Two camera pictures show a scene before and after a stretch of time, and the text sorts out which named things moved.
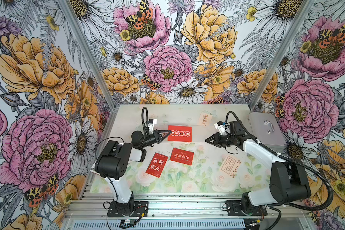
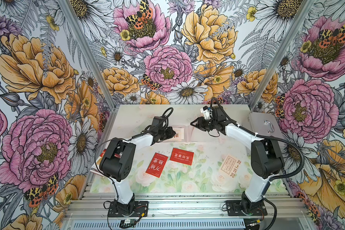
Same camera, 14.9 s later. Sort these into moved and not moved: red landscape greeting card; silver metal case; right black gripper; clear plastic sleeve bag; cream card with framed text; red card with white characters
Moved: right black gripper; clear plastic sleeve bag
Not moved: red landscape greeting card; red card with white characters; silver metal case; cream card with framed text
